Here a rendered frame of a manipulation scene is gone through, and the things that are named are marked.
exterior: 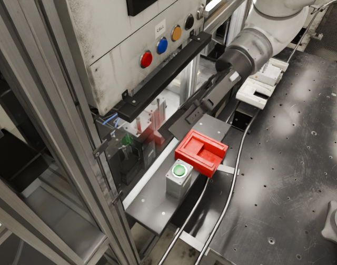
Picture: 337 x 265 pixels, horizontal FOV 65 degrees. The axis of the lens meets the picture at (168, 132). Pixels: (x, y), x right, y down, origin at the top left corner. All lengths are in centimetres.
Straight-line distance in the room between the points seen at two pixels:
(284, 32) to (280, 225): 82
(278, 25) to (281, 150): 90
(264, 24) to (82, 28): 36
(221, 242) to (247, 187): 28
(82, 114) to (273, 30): 42
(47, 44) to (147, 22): 22
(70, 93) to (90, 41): 9
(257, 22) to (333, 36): 327
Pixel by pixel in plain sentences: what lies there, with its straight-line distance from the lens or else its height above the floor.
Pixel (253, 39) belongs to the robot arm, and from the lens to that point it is 61.
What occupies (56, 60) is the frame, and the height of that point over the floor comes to 153.
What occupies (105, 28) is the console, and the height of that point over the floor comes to 153.
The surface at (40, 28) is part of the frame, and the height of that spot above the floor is 158.
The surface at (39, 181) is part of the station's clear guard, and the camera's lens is 56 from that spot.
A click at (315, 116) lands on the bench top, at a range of 166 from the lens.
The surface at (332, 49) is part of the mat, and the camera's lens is 364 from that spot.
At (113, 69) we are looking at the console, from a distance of 51.
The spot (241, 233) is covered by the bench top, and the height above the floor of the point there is 68.
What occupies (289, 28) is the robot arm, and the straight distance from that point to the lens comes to 63.
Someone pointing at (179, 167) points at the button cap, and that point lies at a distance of 85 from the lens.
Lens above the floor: 176
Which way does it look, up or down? 51 degrees down
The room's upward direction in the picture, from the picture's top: straight up
